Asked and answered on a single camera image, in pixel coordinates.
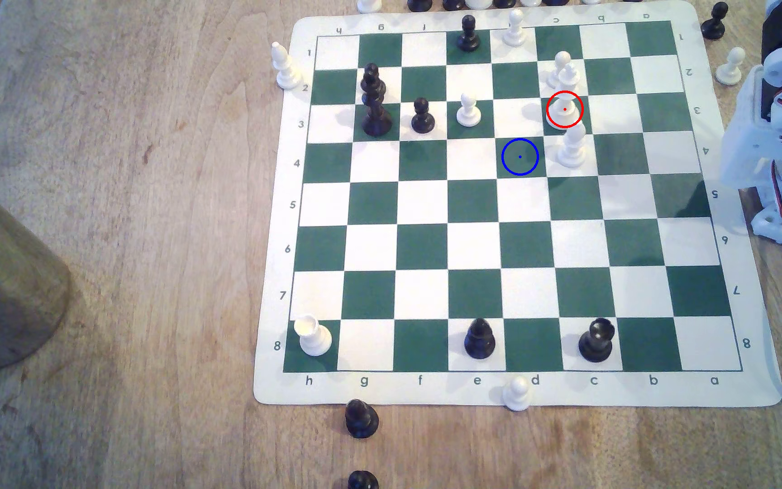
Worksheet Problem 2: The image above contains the white chess bishop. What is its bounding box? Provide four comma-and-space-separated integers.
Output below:
271, 41, 304, 91
547, 91, 582, 129

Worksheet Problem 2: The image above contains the green white chess mat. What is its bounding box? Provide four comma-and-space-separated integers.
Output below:
253, 0, 782, 408

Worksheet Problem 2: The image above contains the white chess rook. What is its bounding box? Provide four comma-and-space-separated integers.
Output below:
294, 314, 334, 358

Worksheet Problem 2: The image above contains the tall black chess piece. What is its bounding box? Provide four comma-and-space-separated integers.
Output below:
362, 91, 394, 137

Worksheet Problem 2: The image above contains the black chess pawn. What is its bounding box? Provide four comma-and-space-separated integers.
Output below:
701, 2, 730, 41
410, 97, 437, 134
457, 15, 482, 53

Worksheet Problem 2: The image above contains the tall white chess piece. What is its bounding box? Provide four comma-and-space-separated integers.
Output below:
557, 124, 588, 169

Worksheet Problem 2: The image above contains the brown wooden cylinder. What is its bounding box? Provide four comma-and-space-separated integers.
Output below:
0, 168, 73, 372

